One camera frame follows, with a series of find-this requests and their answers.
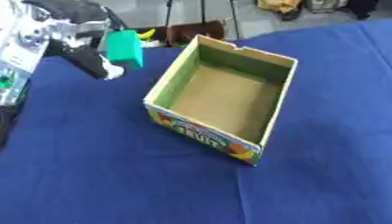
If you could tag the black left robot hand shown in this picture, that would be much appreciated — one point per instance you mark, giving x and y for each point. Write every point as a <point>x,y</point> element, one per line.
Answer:
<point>84,55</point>

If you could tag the green rectangular block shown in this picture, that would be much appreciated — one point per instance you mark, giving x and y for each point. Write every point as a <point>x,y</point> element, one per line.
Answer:
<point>124,48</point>

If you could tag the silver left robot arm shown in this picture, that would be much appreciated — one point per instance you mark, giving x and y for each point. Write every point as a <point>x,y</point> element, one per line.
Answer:
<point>20,43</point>

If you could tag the brown cardboard box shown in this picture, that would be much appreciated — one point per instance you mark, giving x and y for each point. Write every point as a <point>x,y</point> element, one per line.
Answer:
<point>196,32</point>

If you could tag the tan cardboard box green inside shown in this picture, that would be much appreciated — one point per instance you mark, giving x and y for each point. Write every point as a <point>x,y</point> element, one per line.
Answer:
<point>224,96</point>

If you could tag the yellow toy banana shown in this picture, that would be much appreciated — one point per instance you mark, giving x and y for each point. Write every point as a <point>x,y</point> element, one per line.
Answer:
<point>148,34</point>

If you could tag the black tripod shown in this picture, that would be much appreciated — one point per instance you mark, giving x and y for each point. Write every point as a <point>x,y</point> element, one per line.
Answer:
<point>201,17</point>

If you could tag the yellow bag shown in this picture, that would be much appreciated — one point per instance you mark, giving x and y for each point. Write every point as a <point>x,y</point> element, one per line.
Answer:
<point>279,5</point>

